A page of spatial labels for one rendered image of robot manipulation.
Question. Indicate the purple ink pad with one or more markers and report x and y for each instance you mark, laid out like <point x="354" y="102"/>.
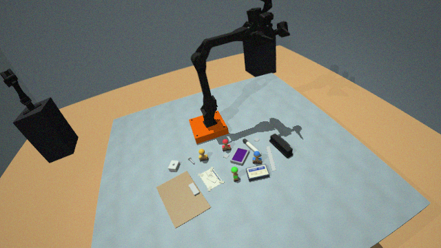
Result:
<point x="239" y="156"/>

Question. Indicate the cream paper card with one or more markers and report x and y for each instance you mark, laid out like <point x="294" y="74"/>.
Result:
<point x="211" y="179"/>

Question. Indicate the white cylinder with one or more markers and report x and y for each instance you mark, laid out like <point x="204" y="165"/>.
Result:
<point x="250" y="145"/>

